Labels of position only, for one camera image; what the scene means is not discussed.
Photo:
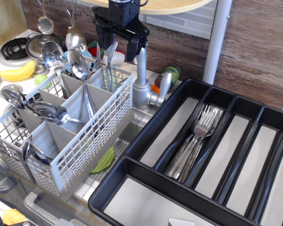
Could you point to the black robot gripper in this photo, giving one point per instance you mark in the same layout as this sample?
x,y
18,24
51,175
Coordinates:
x,y
121,15

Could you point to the silver fork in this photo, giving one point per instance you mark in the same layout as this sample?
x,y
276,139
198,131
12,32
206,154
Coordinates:
x,y
109,53

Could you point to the silver knife in basket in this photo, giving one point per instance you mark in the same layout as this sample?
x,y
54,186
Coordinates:
x,y
96,65

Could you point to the grey plastic cutlery basket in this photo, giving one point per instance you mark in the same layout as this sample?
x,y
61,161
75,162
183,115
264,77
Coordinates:
x,y
75,148

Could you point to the silver spoon at basket corner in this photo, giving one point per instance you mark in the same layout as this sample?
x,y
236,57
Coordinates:
x,y
29,149

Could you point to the black cutlery tray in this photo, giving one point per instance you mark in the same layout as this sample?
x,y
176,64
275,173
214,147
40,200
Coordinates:
x,y
236,180

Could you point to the white red toy cake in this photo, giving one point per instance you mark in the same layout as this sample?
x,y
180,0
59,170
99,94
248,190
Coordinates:
x,y
118,58

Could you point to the wooden round shelf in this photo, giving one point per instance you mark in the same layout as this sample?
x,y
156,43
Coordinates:
x,y
153,7

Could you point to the hanging silver ladle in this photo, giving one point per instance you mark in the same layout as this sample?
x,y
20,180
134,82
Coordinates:
x,y
75,38

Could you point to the large silver spoon middle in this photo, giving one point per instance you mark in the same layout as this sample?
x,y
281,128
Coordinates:
x,y
80,69

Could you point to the large silver spoon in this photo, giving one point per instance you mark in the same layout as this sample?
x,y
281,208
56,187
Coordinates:
x,y
54,59
80,69

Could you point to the silver kitchen faucet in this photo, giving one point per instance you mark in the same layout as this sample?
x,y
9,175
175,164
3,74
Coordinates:
x,y
143,96

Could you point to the large silver spoon left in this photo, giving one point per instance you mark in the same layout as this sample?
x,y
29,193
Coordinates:
x,y
54,59

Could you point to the hanging silver skimmer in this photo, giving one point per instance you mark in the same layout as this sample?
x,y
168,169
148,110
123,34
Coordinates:
x,y
44,23

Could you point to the silver pot with lid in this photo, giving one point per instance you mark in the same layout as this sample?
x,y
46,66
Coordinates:
x,y
35,43

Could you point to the green toy ball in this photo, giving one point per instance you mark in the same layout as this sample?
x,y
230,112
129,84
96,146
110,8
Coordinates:
x,y
40,78

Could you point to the yellow toy banana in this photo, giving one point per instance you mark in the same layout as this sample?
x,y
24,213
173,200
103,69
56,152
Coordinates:
x,y
20,73

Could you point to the white vertical pole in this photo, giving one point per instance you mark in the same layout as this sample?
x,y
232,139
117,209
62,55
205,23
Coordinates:
x,y
222,15

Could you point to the black stove coil burner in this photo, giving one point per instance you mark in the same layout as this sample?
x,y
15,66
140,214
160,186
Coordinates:
x,y
14,49

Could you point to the pile of silver forks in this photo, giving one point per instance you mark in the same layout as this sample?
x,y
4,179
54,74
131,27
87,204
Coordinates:
x,y
205,125

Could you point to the green toy leaf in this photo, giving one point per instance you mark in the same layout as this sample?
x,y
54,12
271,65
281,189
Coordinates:
x,y
105,161

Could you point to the silver spoon lying front left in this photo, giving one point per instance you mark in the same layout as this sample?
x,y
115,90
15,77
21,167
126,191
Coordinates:
x,y
43,110

